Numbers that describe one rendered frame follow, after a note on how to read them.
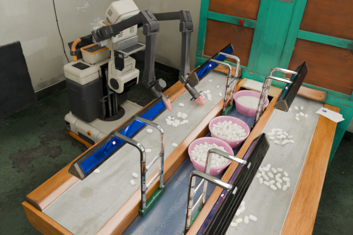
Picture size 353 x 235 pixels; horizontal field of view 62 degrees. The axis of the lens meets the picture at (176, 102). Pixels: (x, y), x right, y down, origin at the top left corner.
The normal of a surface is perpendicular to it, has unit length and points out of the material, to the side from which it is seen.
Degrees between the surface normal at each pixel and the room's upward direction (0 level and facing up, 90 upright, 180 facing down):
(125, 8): 42
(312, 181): 0
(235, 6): 90
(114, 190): 0
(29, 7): 91
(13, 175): 0
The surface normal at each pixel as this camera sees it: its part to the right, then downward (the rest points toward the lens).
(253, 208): 0.05, -0.84
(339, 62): -0.52, 0.44
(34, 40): 0.82, 0.34
